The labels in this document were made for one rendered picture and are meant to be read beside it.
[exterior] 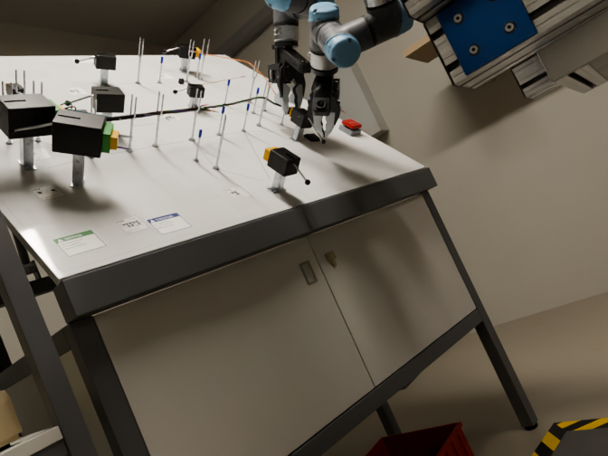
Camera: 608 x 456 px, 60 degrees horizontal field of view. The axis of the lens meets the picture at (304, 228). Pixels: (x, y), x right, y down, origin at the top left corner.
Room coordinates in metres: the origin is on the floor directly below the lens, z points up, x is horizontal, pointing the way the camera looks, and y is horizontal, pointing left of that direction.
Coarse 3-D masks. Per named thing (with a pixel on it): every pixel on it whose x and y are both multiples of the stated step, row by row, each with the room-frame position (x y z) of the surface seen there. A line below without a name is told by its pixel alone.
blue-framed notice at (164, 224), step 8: (160, 216) 1.07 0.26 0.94; (168, 216) 1.08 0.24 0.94; (176, 216) 1.08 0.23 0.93; (152, 224) 1.04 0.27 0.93; (160, 224) 1.04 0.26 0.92; (168, 224) 1.05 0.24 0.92; (176, 224) 1.06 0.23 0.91; (184, 224) 1.07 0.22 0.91; (160, 232) 1.03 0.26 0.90; (168, 232) 1.03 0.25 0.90
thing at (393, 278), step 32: (352, 224) 1.41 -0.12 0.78; (384, 224) 1.50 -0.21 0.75; (416, 224) 1.61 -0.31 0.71; (320, 256) 1.30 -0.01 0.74; (352, 256) 1.38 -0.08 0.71; (384, 256) 1.46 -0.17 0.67; (416, 256) 1.56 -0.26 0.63; (448, 256) 1.67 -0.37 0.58; (352, 288) 1.34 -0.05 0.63; (384, 288) 1.42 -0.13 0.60; (416, 288) 1.51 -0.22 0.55; (448, 288) 1.61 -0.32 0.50; (352, 320) 1.31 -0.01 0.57; (384, 320) 1.38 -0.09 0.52; (416, 320) 1.47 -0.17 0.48; (448, 320) 1.56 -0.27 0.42; (384, 352) 1.35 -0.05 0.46; (416, 352) 1.43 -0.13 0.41
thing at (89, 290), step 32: (352, 192) 1.39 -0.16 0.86; (384, 192) 1.48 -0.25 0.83; (416, 192) 1.59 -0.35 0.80; (256, 224) 1.14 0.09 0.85; (288, 224) 1.20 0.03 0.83; (320, 224) 1.27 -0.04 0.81; (160, 256) 0.97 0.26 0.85; (192, 256) 1.01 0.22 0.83; (224, 256) 1.06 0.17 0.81; (64, 288) 0.84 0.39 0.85; (96, 288) 0.88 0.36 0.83; (128, 288) 0.91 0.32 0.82; (160, 288) 0.98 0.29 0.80
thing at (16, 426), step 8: (0, 392) 0.78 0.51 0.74; (0, 400) 0.78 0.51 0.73; (8, 400) 0.79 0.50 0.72; (0, 408) 0.77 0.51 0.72; (8, 408) 0.78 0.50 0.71; (0, 416) 0.77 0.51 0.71; (8, 416) 0.78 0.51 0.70; (16, 416) 0.79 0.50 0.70; (0, 424) 0.77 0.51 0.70; (8, 424) 0.77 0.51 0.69; (16, 424) 0.79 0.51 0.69; (0, 432) 0.76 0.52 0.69; (8, 432) 0.77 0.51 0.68; (16, 432) 0.78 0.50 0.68; (0, 440) 0.76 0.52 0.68; (8, 440) 0.78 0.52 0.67; (0, 448) 0.78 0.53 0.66
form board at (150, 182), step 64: (0, 64) 1.46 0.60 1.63; (64, 64) 1.58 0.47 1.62; (128, 64) 1.73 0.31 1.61; (192, 64) 1.91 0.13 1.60; (128, 128) 1.35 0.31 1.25; (192, 128) 1.45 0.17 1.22; (256, 128) 1.57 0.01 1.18; (0, 192) 0.99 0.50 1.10; (64, 192) 1.04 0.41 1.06; (128, 192) 1.11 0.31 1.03; (192, 192) 1.18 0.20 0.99; (256, 192) 1.26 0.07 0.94; (320, 192) 1.35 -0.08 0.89; (64, 256) 0.90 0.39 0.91; (128, 256) 0.94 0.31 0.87
